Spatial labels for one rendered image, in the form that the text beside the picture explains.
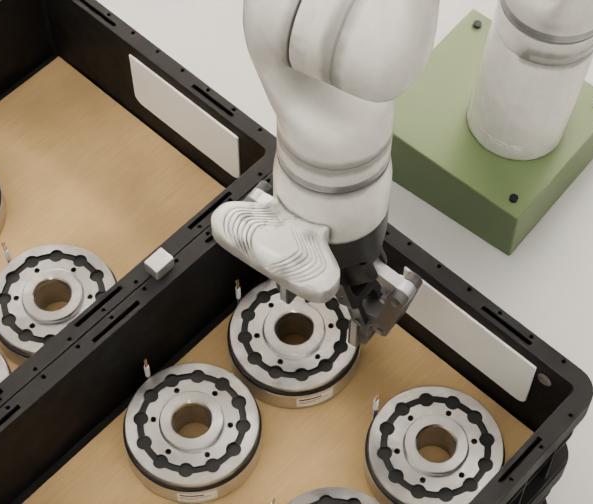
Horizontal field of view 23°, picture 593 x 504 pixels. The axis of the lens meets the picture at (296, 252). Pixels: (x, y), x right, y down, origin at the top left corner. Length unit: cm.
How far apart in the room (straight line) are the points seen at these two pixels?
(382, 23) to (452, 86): 63
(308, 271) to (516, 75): 43
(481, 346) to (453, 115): 33
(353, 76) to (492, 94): 53
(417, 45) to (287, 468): 44
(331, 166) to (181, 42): 68
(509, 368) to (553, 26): 28
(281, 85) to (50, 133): 50
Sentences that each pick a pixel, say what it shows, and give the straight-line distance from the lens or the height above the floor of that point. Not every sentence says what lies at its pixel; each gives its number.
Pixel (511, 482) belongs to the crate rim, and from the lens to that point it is 101.
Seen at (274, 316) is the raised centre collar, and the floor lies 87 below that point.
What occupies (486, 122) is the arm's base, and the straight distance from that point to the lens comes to 133.
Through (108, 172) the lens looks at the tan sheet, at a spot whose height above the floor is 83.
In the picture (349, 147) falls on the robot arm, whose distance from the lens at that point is 84.
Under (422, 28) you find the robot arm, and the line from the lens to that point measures 77.
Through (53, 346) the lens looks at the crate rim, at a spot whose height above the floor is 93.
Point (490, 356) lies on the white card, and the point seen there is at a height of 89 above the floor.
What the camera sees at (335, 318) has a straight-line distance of 114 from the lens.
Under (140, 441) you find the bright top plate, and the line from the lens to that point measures 110.
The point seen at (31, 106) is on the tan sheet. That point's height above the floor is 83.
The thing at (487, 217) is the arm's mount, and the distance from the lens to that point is 134.
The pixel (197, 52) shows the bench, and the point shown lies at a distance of 150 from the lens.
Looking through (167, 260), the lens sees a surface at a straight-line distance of 107.
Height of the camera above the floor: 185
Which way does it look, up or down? 58 degrees down
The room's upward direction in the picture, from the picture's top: straight up
